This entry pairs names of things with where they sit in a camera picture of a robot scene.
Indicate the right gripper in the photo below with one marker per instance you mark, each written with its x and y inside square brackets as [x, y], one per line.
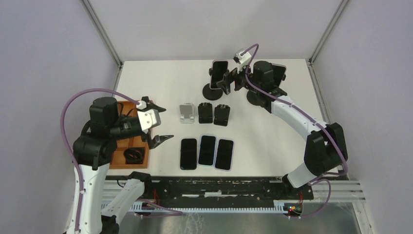
[231, 77]

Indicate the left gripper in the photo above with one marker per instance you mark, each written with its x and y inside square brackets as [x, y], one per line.
[156, 140]

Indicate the pink case phone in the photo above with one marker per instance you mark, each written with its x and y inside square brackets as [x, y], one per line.
[216, 72]

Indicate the black round base stand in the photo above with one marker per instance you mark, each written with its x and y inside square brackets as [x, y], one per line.
[211, 94]

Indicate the white folding phone stand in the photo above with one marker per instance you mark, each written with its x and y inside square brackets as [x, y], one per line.
[187, 113]

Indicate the black folding phone stand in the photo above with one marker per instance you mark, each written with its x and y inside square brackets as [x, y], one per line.
[205, 113]

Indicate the black phone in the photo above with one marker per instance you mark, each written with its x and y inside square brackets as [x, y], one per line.
[188, 154]

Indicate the clear case phone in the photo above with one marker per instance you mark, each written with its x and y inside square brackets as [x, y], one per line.
[279, 73]

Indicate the light blue case phone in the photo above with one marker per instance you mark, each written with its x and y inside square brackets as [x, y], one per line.
[206, 155]

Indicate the lilac case phone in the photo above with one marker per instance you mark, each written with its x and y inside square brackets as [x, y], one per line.
[224, 155]

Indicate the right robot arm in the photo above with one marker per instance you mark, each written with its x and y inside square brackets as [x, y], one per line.
[325, 147]

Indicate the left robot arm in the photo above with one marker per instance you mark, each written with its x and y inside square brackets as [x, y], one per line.
[92, 153]

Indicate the orange wooden organizer tray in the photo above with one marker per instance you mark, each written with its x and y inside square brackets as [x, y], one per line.
[131, 153]

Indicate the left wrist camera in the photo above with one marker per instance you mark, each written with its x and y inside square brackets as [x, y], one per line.
[148, 115]

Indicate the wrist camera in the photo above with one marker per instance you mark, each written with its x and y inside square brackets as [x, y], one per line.
[242, 59]
[148, 115]

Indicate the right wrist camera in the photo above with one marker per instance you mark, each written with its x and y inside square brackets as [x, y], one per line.
[242, 59]

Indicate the white slotted cable duct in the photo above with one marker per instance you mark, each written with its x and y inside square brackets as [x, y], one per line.
[278, 209]

